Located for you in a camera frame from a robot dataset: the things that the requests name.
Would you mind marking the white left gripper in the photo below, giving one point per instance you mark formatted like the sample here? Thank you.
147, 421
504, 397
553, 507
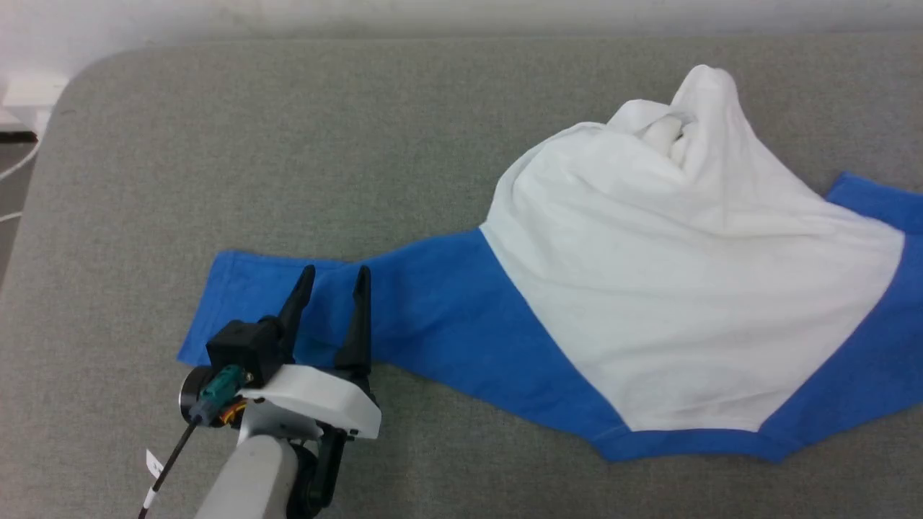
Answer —
317, 400

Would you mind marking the white and blue shirt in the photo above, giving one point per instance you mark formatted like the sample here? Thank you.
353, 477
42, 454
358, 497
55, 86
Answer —
649, 288

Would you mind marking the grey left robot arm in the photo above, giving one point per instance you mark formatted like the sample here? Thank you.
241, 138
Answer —
249, 479

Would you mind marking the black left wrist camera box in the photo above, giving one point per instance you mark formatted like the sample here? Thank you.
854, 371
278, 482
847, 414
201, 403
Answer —
241, 353

